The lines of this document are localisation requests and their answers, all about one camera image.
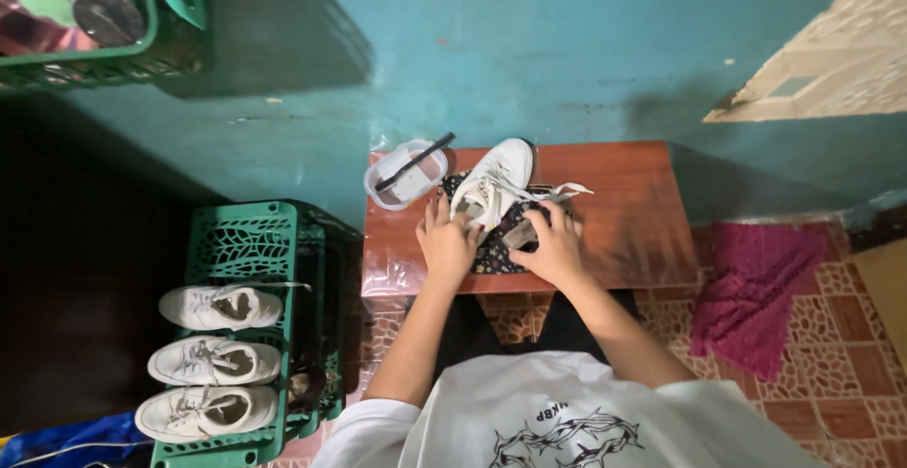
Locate person's black trousers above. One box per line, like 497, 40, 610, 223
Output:
431, 289, 643, 385

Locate blue plastic bag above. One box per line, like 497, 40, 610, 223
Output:
0, 411, 154, 468

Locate grey-brown cleaning brush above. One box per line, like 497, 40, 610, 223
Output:
505, 223, 541, 251

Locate black-handled brush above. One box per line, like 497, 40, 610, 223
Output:
374, 132, 456, 193

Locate white sneaker with laces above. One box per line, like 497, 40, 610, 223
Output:
449, 137, 595, 232

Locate person's white printed t-shirt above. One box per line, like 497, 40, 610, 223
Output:
310, 350, 829, 468

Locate brown cardboard piece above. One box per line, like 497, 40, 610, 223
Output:
849, 237, 907, 378

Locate green plastic rack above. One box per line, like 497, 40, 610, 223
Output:
150, 199, 364, 468

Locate person's right hand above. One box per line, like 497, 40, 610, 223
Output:
509, 200, 586, 292

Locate brown wooden low table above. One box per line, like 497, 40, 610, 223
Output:
360, 141, 703, 299

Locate dark floral cloth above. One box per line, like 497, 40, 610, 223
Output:
438, 170, 575, 276

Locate magenta fluffy cloth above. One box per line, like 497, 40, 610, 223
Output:
688, 221, 830, 383

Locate green plastic basket with items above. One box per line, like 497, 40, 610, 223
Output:
0, 0, 211, 91

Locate person's left hand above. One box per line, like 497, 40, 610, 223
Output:
416, 193, 485, 290

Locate clear plastic container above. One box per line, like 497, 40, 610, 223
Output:
363, 139, 449, 213

